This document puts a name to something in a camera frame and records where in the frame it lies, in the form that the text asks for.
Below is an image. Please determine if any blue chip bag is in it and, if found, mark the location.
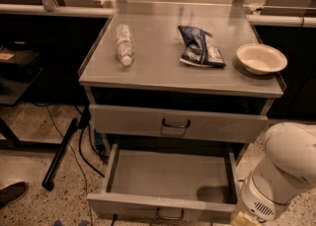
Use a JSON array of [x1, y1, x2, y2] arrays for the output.
[[178, 26, 226, 68]]

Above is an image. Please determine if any black table leg bar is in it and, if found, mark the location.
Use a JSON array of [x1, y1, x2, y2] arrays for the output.
[[41, 117, 78, 191]]

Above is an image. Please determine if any grey drawer cabinet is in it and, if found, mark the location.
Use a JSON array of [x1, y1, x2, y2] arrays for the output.
[[79, 3, 282, 147]]

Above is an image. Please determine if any white desk rail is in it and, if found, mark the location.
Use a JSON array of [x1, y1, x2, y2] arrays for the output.
[[0, 4, 114, 18]]

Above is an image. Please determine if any black drawer handle upper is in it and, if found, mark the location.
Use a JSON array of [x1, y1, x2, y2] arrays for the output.
[[162, 118, 191, 129]]

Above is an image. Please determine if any clear plastic water bottle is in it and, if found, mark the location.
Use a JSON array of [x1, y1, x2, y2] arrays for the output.
[[116, 24, 135, 66]]

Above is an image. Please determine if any grey drawer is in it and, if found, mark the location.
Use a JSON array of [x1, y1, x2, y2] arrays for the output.
[[88, 144, 239, 223], [90, 105, 268, 143]]

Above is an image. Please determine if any dark side shelf table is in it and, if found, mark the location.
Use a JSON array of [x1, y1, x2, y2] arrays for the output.
[[0, 40, 43, 149]]

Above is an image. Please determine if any white bowl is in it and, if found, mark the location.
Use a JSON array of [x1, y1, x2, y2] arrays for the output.
[[236, 43, 287, 75]]

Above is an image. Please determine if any black drawer handle lower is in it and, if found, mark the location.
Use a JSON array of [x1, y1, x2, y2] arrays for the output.
[[156, 208, 184, 221]]

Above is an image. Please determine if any black drawer handle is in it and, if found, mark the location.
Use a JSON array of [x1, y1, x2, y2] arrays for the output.
[[156, 208, 184, 221], [162, 118, 191, 129]]

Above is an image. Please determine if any dark brown shoe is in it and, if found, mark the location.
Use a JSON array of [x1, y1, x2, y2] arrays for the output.
[[0, 182, 29, 208]]

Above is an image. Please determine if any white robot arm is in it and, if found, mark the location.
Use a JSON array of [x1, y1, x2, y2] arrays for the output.
[[230, 122, 316, 226]]

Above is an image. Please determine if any black floor cable left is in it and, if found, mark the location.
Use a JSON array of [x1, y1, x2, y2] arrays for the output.
[[33, 101, 110, 226]]

